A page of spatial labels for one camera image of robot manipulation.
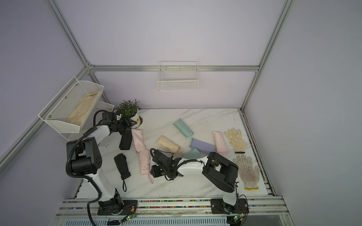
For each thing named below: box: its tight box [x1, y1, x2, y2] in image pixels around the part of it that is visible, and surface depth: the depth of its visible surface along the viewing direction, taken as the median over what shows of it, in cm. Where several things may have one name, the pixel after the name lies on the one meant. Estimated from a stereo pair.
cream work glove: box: [223, 127, 247, 154], surface depth 103 cm
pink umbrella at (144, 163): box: [138, 149, 154, 185], surface depth 90 cm
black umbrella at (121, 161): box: [114, 153, 132, 193], surface depth 89 cm
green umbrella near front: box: [183, 147, 208, 160], surface depth 95 cm
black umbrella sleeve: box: [119, 130, 133, 151], surface depth 100 cm
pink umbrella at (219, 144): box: [212, 130, 229, 156], surface depth 98 cm
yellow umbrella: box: [155, 135, 181, 154], surface depth 98 cm
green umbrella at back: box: [172, 117, 194, 138], surface depth 109 cm
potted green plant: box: [115, 98, 143, 130], surface depth 100 cm
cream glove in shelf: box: [66, 90, 101, 127], surface depth 81 cm
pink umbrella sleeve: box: [131, 128, 148, 154], surface depth 97 cm
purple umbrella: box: [189, 137, 216, 155], surface depth 99 cm
